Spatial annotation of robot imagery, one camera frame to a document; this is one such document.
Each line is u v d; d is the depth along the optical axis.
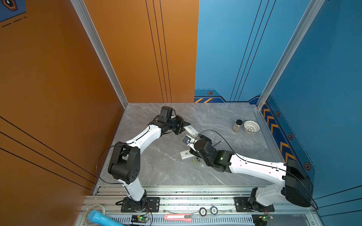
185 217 0.69
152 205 0.74
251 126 1.04
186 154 0.89
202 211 0.71
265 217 0.70
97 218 0.65
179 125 0.77
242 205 0.72
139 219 0.71
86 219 0.68
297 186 0.40
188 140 0.66
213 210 0.72
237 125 0.97
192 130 0.80
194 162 0.88
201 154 0.58
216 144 0.96
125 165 0.47
